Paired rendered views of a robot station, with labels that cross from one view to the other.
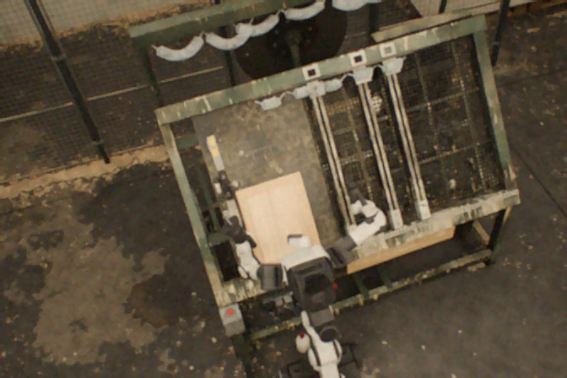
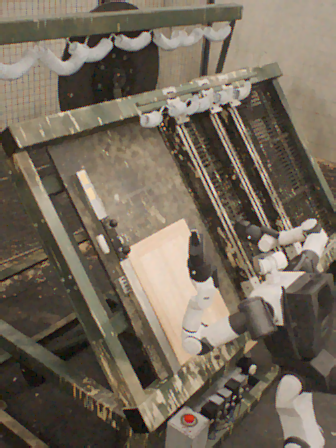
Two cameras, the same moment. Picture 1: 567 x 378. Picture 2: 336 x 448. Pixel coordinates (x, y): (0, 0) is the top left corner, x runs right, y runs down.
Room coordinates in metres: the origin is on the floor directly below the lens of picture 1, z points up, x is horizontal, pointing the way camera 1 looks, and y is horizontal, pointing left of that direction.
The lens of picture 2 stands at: (0.74, 1.57, 2.56)
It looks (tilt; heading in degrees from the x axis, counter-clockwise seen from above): 27 degrees down; 318
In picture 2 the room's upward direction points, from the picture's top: 5 degrees clockwise
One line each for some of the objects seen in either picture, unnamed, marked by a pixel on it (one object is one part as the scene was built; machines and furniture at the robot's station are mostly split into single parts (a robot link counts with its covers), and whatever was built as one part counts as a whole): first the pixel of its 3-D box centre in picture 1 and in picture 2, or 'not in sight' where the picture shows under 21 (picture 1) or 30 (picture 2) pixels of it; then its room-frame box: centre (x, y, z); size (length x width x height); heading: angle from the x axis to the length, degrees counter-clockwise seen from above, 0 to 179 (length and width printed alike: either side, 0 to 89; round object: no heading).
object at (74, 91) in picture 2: (292, 37); (116, 78); (3.25, -0.21, 1.85); 0.80 x 0.06 x 0.80; 103
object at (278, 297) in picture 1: (296, 299); (227, 395); (1.97, 0.01, 0.69); 0.50 x 0.14 x 0.24; 103
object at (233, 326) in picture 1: (232, 320); (186, 437); (1.80, 0.42, 0.84); 0.12 x 0.12 x 0.18; 13
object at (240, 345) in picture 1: (243, 352); not in sight; (1.80, 0.42, 0.38); 0.06 x 0.06 x 0.75; 13
